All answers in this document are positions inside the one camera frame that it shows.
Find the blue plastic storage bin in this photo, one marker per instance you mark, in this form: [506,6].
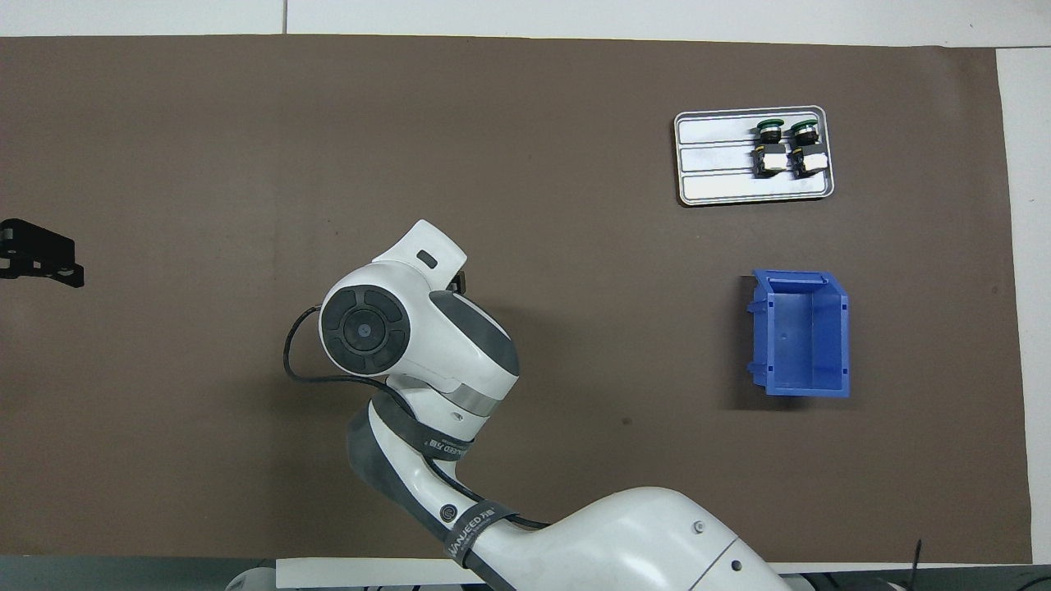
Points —
[809,345]

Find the green push button white block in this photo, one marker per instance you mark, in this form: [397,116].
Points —
[809,160]
[769,160]

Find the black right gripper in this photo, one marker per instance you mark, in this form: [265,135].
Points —
[459,284]

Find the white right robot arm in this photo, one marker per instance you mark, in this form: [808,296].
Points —
[460,353]

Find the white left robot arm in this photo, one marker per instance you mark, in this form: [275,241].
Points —
[250,581]

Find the silver metal tray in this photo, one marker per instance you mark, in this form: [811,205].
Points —
[714,176]

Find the brown paper table mat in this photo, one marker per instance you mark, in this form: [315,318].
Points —
[657,451]

